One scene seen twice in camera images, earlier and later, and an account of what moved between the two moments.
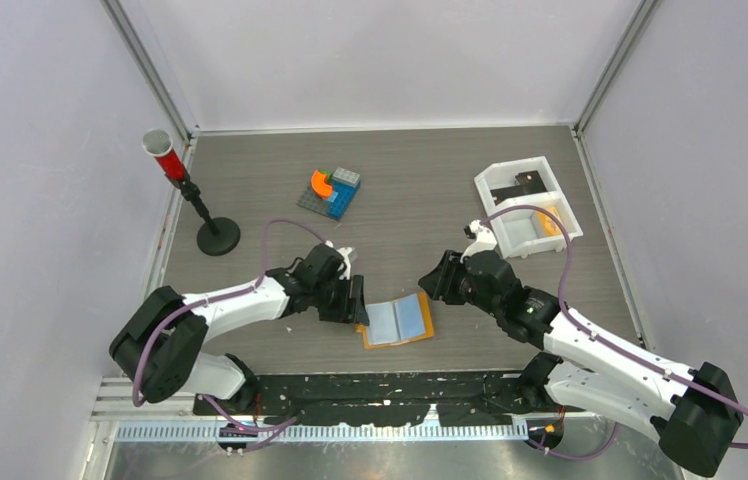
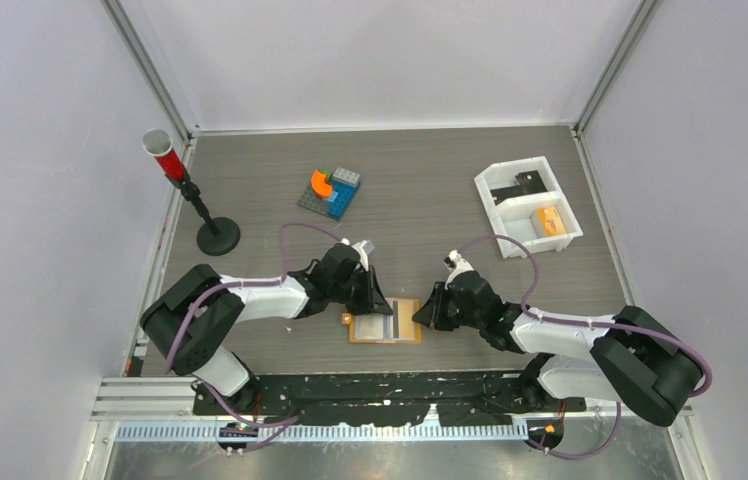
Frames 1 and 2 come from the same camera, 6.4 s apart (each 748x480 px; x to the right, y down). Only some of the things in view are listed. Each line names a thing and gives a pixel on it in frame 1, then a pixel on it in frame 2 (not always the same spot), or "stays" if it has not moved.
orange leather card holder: [398, 321] stays
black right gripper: [438, 283] → [432, 314]
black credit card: [508, 192] stays
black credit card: [531, 182] stays
